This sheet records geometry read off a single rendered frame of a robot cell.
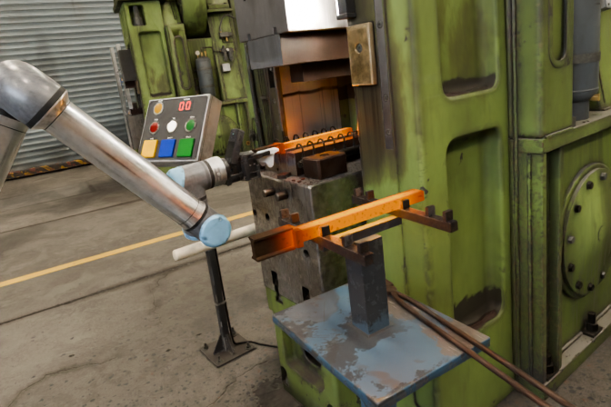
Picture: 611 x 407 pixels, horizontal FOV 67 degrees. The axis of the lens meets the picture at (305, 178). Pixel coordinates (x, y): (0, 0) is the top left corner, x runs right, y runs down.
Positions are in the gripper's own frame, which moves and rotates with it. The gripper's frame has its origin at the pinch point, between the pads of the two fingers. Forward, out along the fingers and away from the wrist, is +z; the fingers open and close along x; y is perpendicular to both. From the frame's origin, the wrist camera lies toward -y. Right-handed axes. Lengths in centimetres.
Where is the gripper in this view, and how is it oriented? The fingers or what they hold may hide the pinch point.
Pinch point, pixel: (273, 147)
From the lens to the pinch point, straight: 154.0
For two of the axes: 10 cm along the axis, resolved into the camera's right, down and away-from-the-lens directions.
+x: 6.0, 1.2, -7.9
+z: 7.9, -2.7, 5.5
